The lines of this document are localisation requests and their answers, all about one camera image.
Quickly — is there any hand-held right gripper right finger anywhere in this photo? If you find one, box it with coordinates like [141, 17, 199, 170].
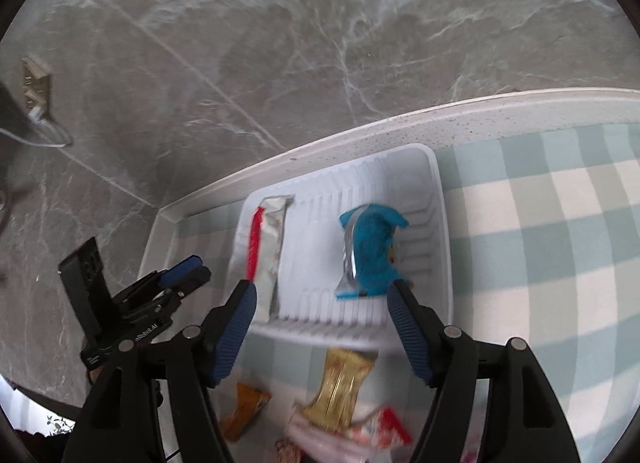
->
[385, 280, 583, 463]

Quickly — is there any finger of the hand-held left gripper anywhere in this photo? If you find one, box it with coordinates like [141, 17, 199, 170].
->
[159, 255, 205, 289]
[167, 267, 212, 306]

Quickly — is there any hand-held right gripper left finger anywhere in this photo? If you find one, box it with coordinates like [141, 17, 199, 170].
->
[62, 279, 258, 463]

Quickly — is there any orange snack packet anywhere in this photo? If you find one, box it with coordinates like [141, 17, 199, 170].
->
[217, 382, 273, 441]

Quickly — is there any blue silver snack packet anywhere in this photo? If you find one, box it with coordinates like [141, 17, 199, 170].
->
[334, 203, 416, 301]

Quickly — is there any white plastic tray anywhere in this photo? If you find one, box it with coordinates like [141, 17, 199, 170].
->
[227, 143, 455, 351]

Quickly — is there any translucent pink snack packet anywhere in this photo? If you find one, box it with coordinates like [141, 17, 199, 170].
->
[285, 403, 371, 463]

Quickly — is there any silver red snack packet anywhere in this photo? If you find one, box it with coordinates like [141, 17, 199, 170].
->
[245, 195, 296, 321]

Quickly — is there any gold snack packet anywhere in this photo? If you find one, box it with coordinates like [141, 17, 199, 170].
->
[300, 347, 376, 431]

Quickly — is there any red white snack packet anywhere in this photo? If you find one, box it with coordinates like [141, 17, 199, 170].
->
[345, 405, 413, 451]

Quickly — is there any white leaf-print cloth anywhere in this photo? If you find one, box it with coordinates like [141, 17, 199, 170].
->
[0, 375, 76, 436]

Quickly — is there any brown patterned snack packet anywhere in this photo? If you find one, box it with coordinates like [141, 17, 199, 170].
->
[275, 438, 306, 463]

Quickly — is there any green white checked tablecloth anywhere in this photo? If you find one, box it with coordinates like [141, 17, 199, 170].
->
[172, 123, 640, 463]

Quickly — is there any brass floor socket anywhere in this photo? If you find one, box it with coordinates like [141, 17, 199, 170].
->
[20, 57, 53, 114]

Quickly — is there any white cable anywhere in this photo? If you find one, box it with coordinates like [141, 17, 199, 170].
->
[0, 108, 74, 148]

